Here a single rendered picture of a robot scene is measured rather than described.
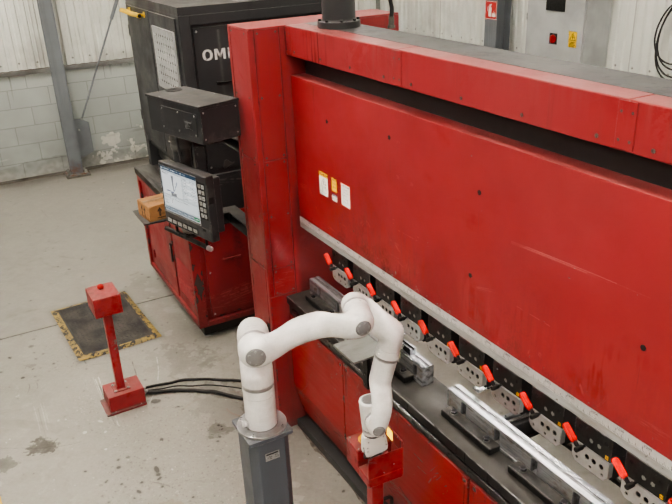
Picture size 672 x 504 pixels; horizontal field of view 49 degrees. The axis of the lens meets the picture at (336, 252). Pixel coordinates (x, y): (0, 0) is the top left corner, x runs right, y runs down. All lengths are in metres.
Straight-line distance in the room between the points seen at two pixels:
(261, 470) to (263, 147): 1.61
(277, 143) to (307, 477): 1.80
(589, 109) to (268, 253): 2.19
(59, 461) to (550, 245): 3.17
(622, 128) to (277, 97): 2.02
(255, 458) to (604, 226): 1.52
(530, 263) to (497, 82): 0.59
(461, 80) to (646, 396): 1.14
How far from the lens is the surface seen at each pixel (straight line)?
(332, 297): 3.81
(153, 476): 4.34
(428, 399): 3.21
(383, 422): 2.84
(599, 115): 2.13
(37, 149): 9.67
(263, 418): 2.81
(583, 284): 2.33
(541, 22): 7.90
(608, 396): 2.41
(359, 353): 3.27
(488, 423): 2.97
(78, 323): 5.97
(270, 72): 3.66
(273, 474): 2.95
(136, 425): 4.74
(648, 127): 2.04
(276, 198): 3.82
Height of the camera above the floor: 2.75
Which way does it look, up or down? 24 degrees down
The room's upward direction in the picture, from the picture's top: 2 degrees counter-clockwise
